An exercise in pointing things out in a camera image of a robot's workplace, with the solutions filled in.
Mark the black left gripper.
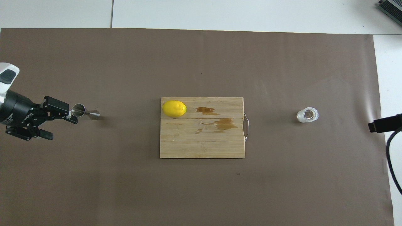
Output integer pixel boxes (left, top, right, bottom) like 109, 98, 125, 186
0, 89, 79, 141

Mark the steel double jigger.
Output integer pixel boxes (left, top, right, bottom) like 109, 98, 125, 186
71, 103, 101, 121

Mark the clear crinkled glass cup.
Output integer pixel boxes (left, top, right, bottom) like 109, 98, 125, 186
296, 107, 320, 123

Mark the brown paper table mat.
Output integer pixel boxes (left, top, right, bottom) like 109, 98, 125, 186
0, 28, 395, 226

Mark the grey ribbed electronic device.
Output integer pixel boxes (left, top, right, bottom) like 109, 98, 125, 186
377, 0, 402, 26

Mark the yellow lemon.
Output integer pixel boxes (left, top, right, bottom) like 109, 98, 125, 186
162, 100, 187, 118

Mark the wooden cutting board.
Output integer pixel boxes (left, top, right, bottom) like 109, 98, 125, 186
160, 97, 246, 159

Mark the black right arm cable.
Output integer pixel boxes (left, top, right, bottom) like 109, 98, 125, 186
386, 127, 402, 195

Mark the metal cutting board handle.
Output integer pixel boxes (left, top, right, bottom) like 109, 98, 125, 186
243, 113, 250, 141

